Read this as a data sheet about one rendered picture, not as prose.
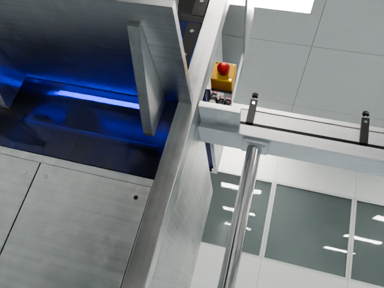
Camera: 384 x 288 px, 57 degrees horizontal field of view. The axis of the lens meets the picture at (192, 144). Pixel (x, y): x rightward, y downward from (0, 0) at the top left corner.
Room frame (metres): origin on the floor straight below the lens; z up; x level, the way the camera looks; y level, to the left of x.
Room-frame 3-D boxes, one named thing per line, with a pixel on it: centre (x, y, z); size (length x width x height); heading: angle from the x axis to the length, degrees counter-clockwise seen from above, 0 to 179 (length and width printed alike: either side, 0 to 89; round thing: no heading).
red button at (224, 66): (0.95, -0.03, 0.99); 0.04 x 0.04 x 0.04; 78
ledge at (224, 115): (1.03, -0.06, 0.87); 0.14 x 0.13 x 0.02; 168
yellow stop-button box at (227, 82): (0.99, -0.04, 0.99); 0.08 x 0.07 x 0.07; 168
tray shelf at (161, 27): (0.89, 0.41, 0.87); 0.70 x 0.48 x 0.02; 78
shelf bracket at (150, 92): (0.83, 0.17, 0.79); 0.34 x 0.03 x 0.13; 168
